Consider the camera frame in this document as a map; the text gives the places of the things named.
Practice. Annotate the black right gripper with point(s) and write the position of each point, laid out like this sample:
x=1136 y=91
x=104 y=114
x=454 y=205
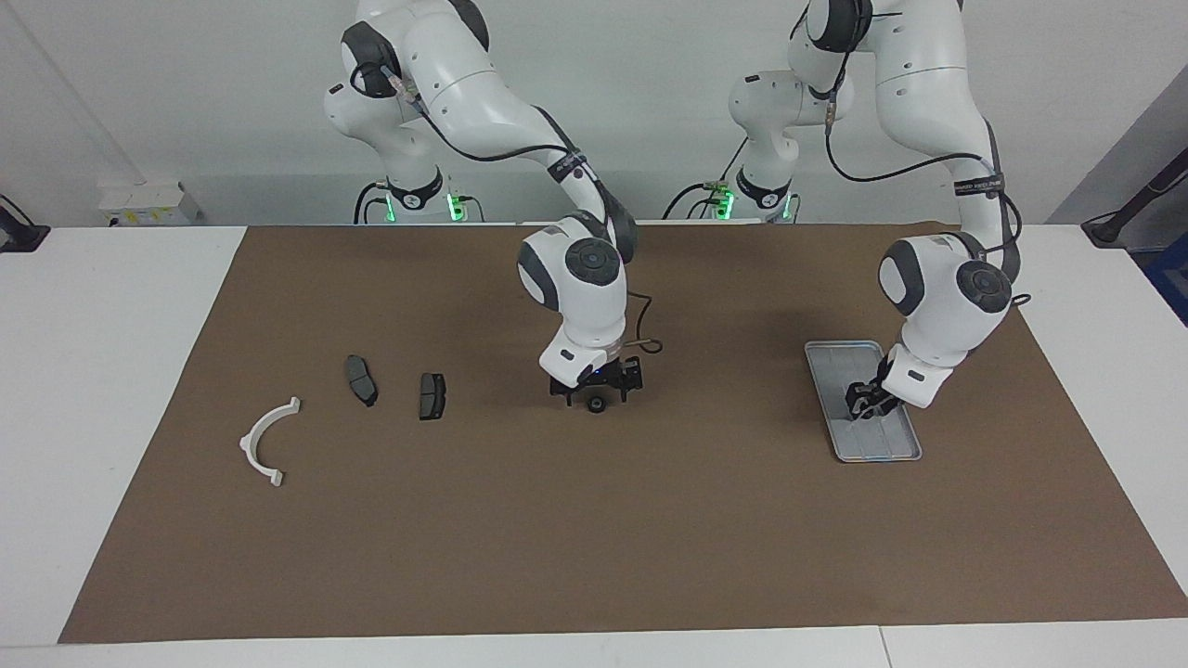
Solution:
x=599 y=378

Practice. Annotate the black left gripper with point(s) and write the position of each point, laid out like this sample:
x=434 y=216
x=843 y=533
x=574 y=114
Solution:
x=877 y=382

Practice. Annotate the large black bearing gear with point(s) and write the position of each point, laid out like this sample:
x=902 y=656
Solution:
x=597 y=404

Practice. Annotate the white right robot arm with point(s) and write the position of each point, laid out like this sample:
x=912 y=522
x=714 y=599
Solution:
x=575 y=306

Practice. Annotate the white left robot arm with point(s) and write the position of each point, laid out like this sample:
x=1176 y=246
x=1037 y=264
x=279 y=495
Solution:
x=947 y=306

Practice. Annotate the silver metal tray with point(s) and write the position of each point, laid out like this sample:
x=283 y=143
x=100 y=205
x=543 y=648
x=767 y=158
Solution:
x=835 y=371

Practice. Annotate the brown table mat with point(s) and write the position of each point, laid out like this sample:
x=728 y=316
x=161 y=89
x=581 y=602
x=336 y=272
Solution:
x=594 y=538

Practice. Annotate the rectangular dark grey brake pad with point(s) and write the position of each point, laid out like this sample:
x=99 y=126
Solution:
x=432 y=396

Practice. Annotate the curved dark grey brake pad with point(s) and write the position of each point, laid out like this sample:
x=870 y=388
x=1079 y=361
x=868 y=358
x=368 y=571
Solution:
x=361 y=380

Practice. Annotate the black stand foot with pole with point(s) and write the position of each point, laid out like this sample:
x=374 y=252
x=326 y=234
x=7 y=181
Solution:
x=1109 y=227

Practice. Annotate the blue crate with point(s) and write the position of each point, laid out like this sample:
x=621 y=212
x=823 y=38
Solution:
x=1171 y=278

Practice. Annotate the white curved plastic bracket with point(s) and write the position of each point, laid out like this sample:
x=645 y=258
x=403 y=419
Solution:
x=247 y=443

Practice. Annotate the white wall power box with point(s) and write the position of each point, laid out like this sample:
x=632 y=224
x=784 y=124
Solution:
x=148 y=199

